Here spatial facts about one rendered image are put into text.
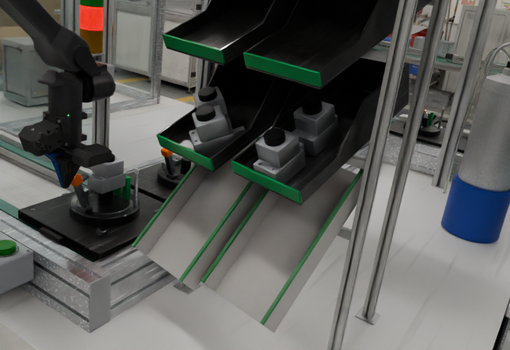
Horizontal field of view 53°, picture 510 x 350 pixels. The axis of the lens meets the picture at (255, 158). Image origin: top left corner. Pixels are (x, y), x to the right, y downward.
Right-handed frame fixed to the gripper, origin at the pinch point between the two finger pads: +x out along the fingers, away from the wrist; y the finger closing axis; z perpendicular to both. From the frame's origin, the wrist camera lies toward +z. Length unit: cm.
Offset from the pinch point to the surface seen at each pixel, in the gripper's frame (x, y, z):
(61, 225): 11.7, -1.1, -0.1
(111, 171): 1.9, 2.2, -9.3
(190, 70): 76, -314, -416
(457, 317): 22, 67, -44
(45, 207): 11.7, -9.3, -2.3
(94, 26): -23.3, -16.8, -20.3
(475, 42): -27, 43, -118
